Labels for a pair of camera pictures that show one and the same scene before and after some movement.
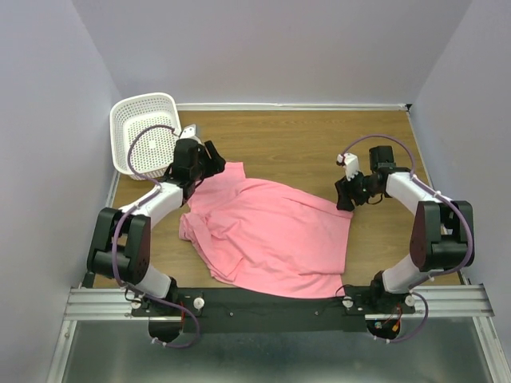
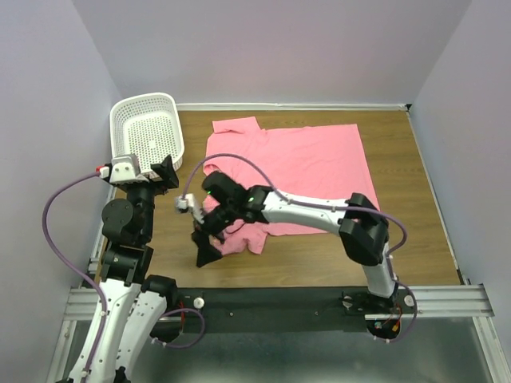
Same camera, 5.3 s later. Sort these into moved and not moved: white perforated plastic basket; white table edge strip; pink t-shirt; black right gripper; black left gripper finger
Moved: black right gripper; pink t-shirt; black left gripper finger
Not moved: white table edge strip; white perforated plastic basket
